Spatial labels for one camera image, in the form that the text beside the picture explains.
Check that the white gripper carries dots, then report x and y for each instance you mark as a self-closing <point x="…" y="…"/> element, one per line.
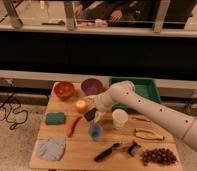
<point x="102" y="103"/>

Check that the black eraser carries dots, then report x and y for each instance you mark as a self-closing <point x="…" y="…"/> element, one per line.
<point x="90" y="115"/>

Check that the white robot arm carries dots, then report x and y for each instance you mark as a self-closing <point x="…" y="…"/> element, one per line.
<point x="181" y="125"/>

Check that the white paper cup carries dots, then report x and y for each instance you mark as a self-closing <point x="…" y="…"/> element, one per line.
<point x="120" y="117"/>

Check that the blue metal cup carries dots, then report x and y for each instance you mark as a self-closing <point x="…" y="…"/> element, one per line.
<point x="95" y="131"/>

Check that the purple bowl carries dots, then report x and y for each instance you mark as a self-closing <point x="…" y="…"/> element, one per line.
<point x="92" y="86"/>

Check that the orange carrot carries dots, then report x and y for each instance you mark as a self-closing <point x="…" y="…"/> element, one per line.
<point x="72" y="126"/>

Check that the orange bowl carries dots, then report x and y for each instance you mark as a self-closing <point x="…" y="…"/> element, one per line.
<point x="64" y="90"/>

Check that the green plastic tray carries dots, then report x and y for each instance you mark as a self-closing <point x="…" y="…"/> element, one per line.
<point x="144" y="87"/>

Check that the teal sponge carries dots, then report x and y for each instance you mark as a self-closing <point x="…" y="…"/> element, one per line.
<point x="55" y="118"/>

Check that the blue grey cloth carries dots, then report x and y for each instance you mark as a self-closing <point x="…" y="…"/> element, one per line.
<point x="51" y="149"/>

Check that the bunch of dark grapes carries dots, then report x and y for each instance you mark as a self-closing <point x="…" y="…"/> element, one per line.
<point x="161" y="156"/>

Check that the person in background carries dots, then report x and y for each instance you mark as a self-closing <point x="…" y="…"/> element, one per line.
<point x="134" y="13"/>

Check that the black handled brush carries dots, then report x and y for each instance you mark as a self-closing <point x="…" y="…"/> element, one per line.
<point x="129" y="148"/>

